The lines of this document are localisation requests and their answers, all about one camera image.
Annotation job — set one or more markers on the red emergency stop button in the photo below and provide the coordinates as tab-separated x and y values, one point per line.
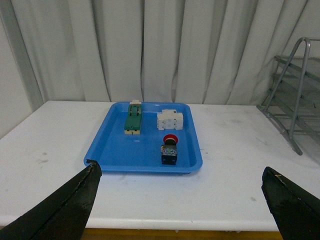
169	152

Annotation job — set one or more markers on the white curtain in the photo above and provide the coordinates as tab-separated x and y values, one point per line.
188	51

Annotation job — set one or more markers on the green knife switch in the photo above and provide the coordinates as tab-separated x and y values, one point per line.
133	120

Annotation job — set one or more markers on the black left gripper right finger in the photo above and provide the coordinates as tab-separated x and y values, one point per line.
295	210

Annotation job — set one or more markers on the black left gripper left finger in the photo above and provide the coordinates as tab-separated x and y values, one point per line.
63	215

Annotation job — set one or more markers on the silver mesh letter rack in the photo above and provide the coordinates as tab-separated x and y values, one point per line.
292	103

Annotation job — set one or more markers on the blue plastic tray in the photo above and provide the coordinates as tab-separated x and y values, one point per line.
116	151

